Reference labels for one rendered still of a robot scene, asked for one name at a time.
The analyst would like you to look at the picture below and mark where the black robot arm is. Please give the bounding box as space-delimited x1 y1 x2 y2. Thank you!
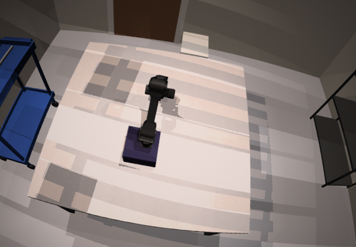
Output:
138 75 168 149

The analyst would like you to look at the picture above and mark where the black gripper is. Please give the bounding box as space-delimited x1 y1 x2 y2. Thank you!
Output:
145 85 175 99

